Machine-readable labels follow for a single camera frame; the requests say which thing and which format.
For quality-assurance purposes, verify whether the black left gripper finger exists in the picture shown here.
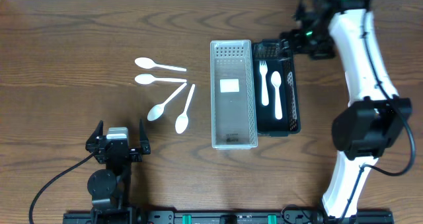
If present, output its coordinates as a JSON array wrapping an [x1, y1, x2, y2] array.
[[139, 119, 149, 142], [86, 120, 103, 144]]

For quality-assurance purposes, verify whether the white plastic spoon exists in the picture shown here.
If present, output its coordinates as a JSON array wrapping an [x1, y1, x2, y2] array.
[[271, 71, 283, 120], [175, 84, 196, 134], [134, 57, 187, 72], [135, 74, 187, 85], [147, 83, 187, 122]]

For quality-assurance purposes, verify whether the white plastic fork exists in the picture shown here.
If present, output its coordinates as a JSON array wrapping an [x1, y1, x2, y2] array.
[[259, 60, 269, 106]]

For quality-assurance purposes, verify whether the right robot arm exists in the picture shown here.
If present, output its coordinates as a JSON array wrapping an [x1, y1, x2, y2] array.
[[284, 0, 412, 223]]

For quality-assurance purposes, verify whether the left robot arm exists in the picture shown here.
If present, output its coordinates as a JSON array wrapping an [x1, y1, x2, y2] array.
[[85, 121, 151, 223]]

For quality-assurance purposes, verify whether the black plastic basket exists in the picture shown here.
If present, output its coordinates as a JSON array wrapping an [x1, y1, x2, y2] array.
[[252, 39, 301, 137]]

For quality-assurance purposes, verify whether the clear plastic basket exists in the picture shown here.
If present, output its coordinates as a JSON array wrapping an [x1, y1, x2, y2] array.
[[210, 40, 258, 150]]

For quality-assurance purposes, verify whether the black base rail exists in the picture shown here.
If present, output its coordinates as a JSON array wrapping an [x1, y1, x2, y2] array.
[[63, 209, 395, 224]]

